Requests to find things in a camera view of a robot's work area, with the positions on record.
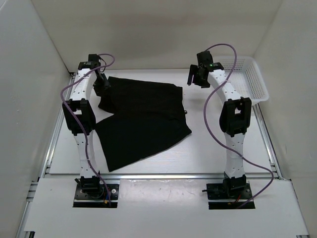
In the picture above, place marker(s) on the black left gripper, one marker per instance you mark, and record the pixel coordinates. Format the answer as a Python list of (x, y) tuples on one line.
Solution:
[(106, 87)]

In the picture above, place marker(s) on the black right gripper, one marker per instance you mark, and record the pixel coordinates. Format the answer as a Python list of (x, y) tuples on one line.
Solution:
[(193, 69)]

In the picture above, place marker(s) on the black shorts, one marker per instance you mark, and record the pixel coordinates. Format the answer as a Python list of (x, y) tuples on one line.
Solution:
[(146, 118)]

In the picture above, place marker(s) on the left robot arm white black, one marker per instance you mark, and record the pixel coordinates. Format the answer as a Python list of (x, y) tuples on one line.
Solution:
[(81, 121)]

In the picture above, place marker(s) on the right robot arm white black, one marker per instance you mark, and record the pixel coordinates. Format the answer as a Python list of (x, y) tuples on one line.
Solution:
[(234, 119)]

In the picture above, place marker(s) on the white perforated plastic basket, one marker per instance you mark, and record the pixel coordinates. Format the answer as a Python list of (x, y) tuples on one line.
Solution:
[(245, 77)]

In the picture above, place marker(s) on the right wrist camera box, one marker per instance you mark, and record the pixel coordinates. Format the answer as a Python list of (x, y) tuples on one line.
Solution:
[(204, 59)]

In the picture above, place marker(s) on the aluminium front rail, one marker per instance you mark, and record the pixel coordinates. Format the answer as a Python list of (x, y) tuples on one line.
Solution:
[(165, 176)]

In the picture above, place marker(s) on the aluminium rail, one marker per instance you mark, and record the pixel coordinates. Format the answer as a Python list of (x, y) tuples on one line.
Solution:
[(267, 142), (44, 169), (165, 176)]

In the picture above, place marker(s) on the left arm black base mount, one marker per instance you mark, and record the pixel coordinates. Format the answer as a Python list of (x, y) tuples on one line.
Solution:
[(95, 195)]

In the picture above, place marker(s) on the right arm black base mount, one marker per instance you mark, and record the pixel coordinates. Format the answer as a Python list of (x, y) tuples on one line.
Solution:
[(221, 197)]

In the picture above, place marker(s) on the aluminium right side rail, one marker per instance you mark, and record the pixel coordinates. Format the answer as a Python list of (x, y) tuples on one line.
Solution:
[(267, 142)]

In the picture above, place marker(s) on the aluminium left side rail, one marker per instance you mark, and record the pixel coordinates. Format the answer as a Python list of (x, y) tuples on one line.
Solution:
[(44, 169)]

